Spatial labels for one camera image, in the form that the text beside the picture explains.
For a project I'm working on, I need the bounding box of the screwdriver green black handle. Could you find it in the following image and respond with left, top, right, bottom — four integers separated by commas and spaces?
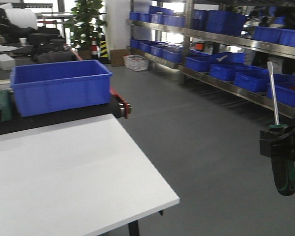
267, 61, 295, 196

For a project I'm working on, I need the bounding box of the white paper cup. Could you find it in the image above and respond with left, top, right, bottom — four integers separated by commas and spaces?
19, 37, 27, 46

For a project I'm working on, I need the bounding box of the potted green plant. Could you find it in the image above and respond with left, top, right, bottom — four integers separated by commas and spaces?
65, 0, 107, 49

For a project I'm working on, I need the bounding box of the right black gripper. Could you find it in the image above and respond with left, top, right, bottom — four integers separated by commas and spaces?
259, 126, 295, 162

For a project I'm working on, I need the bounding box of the large blue plastic bin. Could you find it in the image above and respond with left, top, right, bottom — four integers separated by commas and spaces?
10, 60, 112, 117

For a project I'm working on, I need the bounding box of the steel storage shelf rack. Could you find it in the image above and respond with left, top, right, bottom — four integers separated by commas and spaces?
126, 0, 295, 110

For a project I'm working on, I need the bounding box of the dark brown jacket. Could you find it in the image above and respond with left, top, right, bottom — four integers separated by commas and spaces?
30, 43, 78, 63

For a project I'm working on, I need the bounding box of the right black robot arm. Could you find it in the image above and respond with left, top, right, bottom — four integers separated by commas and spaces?
259, 124, 295, 162

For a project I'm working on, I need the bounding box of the red conveyor end bracket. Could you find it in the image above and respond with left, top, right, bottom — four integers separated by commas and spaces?
110, 87, 132, 119

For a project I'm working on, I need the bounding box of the brown cardboard box on floor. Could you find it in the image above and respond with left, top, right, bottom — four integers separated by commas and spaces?
110, 49, 130, 66

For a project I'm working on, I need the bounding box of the green SATA tool case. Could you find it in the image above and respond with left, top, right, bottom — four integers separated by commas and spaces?
0, 90, 12, 121

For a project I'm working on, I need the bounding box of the black yellow traffic cone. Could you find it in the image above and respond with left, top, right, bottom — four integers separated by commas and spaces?
99, 33, 109, 64

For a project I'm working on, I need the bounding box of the white rectangular box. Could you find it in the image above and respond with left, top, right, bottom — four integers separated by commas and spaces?
0, 54, 16, 70

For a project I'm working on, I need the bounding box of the red white traffic cone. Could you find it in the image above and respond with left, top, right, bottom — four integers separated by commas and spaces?
91, 37, 98, 59

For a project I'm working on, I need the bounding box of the white wire basket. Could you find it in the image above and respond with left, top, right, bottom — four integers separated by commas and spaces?
123, 55, 148, 72

